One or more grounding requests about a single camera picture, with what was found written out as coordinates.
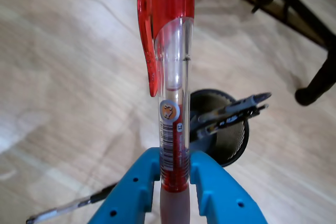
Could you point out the black camera tripod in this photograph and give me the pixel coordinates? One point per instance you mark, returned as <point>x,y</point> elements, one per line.
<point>315,24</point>

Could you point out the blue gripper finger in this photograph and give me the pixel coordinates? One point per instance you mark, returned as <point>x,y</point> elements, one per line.
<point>131,190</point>
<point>225,195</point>

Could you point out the black mesh pen holder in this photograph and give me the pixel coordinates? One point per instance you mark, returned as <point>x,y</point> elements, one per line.
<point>231,140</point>

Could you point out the clear capped pen black grip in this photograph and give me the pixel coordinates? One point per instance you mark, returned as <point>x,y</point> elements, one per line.
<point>101,195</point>

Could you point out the grey grip clear pen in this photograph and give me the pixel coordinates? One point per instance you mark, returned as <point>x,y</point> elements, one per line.
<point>252,100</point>

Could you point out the black clip pen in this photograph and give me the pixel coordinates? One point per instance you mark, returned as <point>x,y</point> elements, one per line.
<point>231,119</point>

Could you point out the red clear pen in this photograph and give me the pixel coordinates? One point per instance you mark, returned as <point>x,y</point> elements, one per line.
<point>168,3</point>

